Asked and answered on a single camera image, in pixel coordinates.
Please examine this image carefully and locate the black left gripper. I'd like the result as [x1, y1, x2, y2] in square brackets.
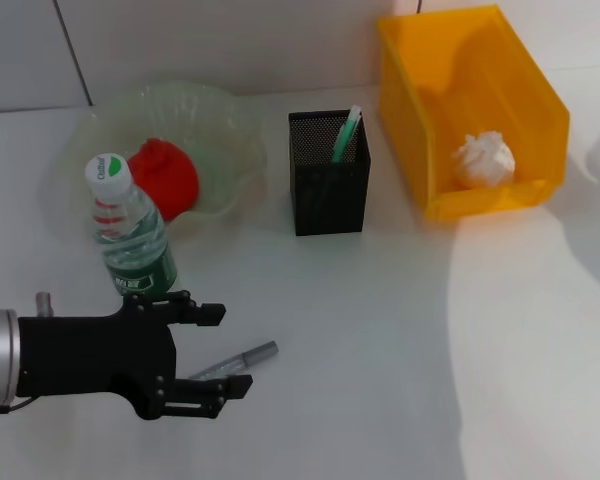
[17, 289, 254, 421]

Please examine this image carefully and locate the silver glitter marker pen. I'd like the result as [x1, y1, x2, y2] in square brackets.
[187, 340, 280, 381]

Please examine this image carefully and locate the clear bottle green label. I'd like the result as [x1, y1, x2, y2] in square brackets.
[84, 152, 180, 296]

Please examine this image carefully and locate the red-orange fruit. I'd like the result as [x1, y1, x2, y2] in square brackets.
[128, 138, 200, 221]

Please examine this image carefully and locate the green pen white cap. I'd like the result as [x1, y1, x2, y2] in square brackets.
[331, 104, 364, 164]

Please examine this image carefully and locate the white paper ball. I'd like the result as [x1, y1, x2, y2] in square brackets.
[452, 130, 516, 189]

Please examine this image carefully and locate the black mesh pen holder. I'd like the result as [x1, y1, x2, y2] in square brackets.
[288, 109, 372, 237]

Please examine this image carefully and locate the translucent wavy fruit plate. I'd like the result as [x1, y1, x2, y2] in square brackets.
[47, 79, 270, 236]

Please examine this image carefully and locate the yellow plastic storage bin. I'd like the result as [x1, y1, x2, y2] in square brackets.
[377, 4, 571, 222]

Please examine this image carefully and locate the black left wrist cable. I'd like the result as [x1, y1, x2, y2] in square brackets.
[0, 394, 34, 414]

